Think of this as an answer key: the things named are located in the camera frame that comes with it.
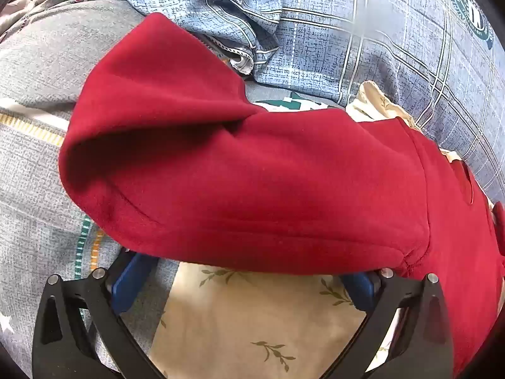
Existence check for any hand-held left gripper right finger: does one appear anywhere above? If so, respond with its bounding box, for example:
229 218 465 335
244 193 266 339
319 266 455 379

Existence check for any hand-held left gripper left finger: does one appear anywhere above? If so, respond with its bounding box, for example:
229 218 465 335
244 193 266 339
32 250 167 379

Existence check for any red fleece sweater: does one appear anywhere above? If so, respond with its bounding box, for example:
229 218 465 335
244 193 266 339
58 13 505 379

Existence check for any cream leaf-print cloth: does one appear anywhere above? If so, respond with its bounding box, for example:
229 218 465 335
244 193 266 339
148 81 462 379

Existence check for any grey patterned bed sheet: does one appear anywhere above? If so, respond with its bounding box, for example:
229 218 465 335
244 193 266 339
0 0 329 379

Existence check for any blue plaid duvet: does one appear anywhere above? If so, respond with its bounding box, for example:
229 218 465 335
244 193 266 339
110 0 498 203

